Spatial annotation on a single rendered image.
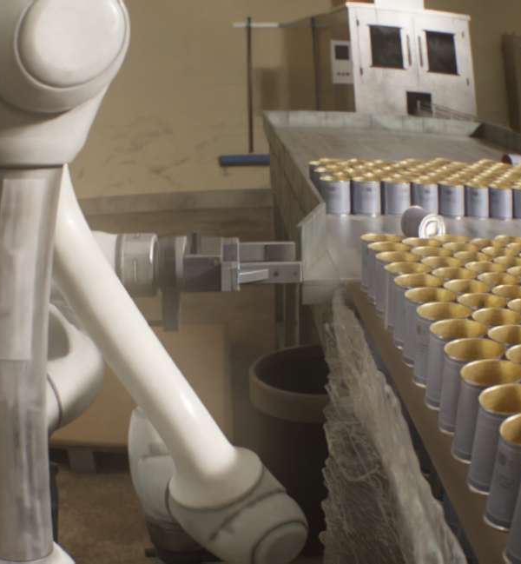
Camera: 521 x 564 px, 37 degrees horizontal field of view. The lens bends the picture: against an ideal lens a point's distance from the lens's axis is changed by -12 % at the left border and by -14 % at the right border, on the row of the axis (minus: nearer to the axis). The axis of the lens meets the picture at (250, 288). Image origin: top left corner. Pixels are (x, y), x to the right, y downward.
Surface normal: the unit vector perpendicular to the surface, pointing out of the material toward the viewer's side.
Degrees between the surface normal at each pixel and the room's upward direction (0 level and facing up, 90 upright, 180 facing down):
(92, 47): 81
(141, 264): 88
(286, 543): 98
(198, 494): 64
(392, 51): 90
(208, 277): 88
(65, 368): 53
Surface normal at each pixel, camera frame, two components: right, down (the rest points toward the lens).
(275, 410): -0.63, 0.23
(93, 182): 0.03, 0.27
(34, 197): 0.73, 0.22
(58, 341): 0.68, -0.37
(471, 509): -0.04, -0.97
